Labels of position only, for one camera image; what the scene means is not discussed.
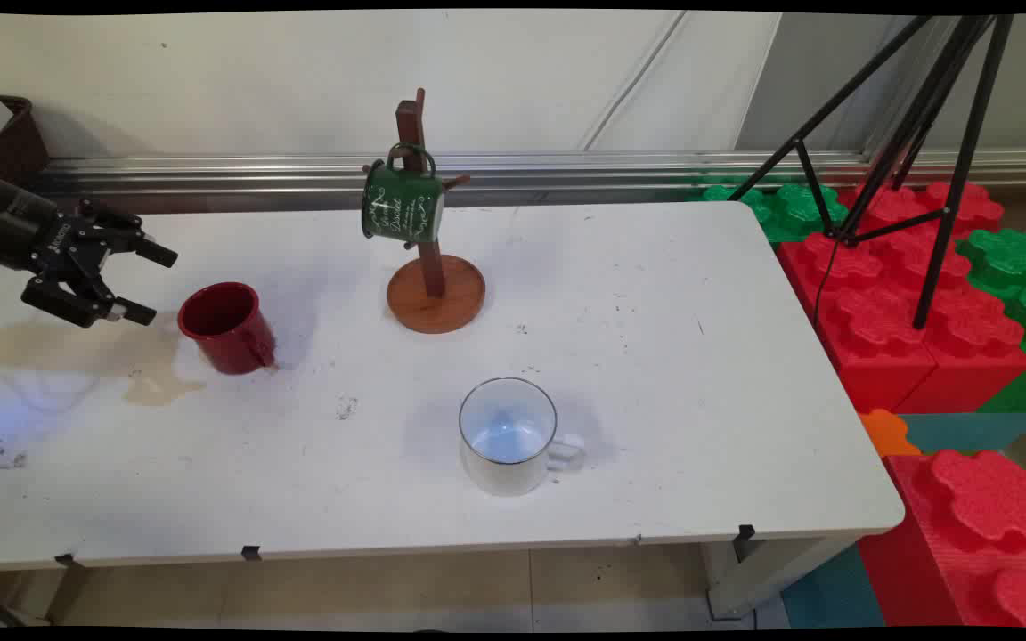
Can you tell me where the white enamel mug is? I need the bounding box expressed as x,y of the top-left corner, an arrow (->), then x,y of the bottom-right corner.
458,377 -> 586,497

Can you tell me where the orange foam piece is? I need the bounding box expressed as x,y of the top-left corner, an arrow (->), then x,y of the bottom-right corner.
858,408 -> 923,460

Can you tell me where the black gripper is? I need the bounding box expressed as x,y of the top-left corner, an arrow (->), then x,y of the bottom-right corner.
0,173 -> 179,329

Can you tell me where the white table leg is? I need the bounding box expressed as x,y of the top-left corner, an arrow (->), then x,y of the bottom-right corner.
703,534 -> 863,622

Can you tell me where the brown basket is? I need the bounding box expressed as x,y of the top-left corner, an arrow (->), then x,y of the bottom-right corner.
0,93 -> 53,186

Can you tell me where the thin black tripod cable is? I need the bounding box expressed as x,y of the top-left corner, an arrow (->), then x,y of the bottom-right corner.
810,233 -> 840,332

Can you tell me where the black tripod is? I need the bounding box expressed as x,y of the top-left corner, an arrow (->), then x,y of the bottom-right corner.
727,13 -> 1017,331

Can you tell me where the red enamel mug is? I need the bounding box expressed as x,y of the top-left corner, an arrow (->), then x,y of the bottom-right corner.
177,281 -> 278,376

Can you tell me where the teal foam mat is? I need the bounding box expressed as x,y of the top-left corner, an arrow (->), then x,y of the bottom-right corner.
898,410 -> 1026,456
779,541 -> 888,629

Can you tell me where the metal wall rail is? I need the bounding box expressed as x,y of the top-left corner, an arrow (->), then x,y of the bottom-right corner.
32,148 -> 1026,215

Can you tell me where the green enamel mug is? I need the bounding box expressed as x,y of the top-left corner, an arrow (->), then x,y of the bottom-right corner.
360,142 -> 445,246

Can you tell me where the wooden mug tree stand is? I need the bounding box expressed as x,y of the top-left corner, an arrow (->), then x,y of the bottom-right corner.
362,87 -> 486,336

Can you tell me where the white wall cable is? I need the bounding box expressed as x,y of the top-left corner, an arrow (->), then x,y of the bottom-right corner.
579,11 -> 688,153

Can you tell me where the green foam block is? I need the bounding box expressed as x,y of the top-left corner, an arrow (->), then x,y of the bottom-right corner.
698,182 -> 851,244
957,228 -> 1026,414

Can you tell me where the red foam block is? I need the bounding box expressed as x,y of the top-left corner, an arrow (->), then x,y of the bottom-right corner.
838,181 -> 1026,416
776,233 -> 941,416
856,449 -> 1026,629

